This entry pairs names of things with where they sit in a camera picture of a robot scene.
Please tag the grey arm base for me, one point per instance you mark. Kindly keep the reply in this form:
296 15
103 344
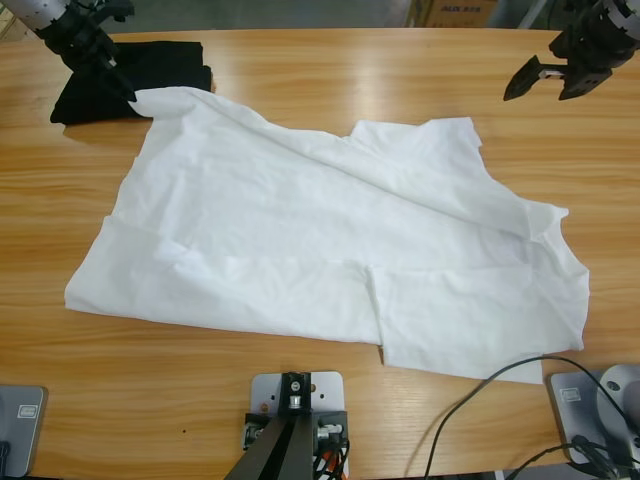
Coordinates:
570 400
25 415

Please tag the grey metal frame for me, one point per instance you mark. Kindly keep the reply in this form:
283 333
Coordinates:
530 12

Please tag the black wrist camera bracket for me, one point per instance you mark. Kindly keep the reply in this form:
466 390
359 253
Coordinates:
110 7

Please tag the black folded garment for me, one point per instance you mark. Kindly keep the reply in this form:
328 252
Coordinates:
165 65

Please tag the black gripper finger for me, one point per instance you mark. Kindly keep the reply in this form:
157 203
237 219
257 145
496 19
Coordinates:
120 75
525 77
582 85
111 80

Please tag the cardboard box with print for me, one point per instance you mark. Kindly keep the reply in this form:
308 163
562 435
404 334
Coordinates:
465 12

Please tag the black post with brackets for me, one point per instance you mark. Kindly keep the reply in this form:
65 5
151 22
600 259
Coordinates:
280 445

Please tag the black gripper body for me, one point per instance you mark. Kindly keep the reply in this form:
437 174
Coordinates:
80 45
595 45

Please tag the white mount plate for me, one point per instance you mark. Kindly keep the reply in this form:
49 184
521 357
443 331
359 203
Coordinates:
265 390

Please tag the white T-shirt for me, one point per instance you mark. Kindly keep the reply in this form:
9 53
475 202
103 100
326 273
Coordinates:
300 225

